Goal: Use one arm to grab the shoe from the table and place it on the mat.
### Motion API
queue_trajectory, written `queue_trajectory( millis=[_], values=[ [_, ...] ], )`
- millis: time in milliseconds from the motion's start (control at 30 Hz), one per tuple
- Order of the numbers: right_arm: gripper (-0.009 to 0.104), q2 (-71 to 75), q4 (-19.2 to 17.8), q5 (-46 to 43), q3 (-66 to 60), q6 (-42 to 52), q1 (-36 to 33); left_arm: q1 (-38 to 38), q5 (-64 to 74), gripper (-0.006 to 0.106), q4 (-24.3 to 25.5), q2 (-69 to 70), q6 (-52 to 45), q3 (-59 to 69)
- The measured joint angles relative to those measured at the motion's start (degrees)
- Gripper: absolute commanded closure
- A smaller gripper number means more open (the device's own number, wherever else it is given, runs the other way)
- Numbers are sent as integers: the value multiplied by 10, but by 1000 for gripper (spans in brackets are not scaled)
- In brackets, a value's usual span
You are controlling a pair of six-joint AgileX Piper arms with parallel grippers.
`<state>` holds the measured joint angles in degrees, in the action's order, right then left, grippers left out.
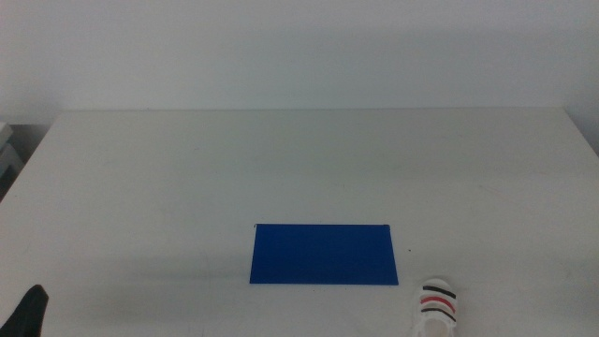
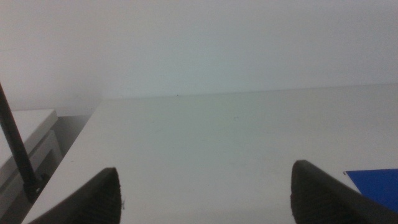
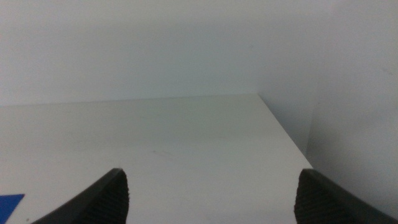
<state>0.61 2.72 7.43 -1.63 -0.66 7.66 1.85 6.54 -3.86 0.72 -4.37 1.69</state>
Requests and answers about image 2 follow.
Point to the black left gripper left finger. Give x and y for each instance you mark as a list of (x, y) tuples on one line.
[(93, 202)]

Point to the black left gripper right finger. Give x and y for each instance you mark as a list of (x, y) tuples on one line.
[(323, 202)]

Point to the blue rectangular mat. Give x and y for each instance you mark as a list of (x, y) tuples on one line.
[(377, 186)]

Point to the white side cabinet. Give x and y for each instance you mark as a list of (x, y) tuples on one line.
[(28, 143)]

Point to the black slanted pole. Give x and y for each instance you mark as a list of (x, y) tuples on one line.
[(15, 146)]

